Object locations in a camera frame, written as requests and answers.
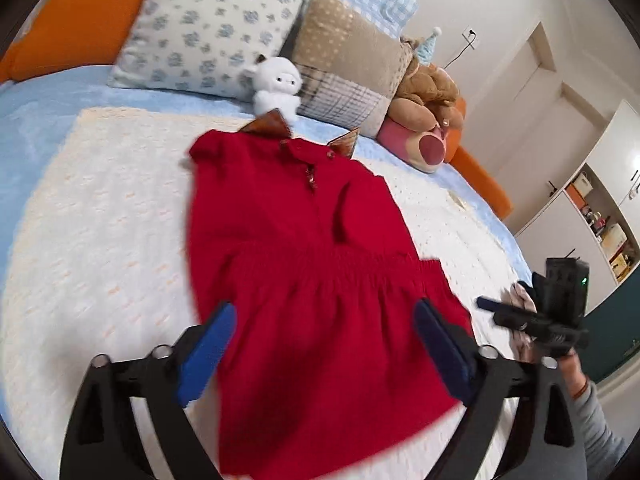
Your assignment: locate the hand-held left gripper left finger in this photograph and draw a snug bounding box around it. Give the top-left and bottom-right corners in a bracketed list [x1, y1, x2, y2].
[59, 301, 237, 480]

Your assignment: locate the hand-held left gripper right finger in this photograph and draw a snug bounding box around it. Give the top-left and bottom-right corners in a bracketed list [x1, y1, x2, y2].
[412, 297, 588, 480]

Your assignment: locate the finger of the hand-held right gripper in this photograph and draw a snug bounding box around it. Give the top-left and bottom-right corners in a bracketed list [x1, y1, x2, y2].
[476, 296, 538, 331]

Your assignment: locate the red children's dress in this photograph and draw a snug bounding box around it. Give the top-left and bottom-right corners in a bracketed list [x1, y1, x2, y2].
[187, 112, 476, 478]

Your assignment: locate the person's right forearm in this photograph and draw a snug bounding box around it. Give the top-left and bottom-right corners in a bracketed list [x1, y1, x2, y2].
[555, 355, 628, 480]

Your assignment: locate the pink cloth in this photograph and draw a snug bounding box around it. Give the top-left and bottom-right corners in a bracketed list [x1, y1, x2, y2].
[500, 280, 538, 361]

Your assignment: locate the dark teal board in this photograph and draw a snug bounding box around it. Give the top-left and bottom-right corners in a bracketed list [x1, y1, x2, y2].
[582, 287, 640, 386]

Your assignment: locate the yellow box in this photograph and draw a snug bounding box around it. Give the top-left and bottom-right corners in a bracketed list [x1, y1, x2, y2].
[600, 222, 628, 258]

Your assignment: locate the orange storage box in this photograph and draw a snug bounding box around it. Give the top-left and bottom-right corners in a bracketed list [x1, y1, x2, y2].
[570, 171, 596, 203]

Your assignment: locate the white door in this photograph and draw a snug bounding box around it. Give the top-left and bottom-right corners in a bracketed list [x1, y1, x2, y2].
[480, 22, 558, 196]
[510, 82, 613, 231]

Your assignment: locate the white wardrobe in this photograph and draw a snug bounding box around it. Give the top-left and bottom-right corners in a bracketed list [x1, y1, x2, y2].
[515, 100, 640, 316]

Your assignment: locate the cream knitted blanket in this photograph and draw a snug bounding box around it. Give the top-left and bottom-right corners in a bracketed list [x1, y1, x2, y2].
[0, 107, 531, 480]

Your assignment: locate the blue party hat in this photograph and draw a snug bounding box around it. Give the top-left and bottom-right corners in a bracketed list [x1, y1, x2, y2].
[415, 26, 443, 63]

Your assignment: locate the white plush sheep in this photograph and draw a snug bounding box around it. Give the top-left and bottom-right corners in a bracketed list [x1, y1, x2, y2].
[242, 55, 303, 121]

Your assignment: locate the light blue bed sheet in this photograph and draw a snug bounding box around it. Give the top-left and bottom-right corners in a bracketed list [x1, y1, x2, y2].
[0, 62, 516, 241]

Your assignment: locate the beige patchwork pillow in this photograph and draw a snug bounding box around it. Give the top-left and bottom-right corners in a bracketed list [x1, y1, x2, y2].
[287, 0, 416, 138]

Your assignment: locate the white floral pillow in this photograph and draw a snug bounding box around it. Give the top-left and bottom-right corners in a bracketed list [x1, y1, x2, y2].
[109, 0, 313, 101]

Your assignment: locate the black power cable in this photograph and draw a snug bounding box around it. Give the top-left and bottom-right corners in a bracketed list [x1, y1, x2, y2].
[442, 35, 473, 68]

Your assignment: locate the orange bed frame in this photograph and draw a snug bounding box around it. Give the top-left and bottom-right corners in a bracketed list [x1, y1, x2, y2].
[0, 0, 515, 221]

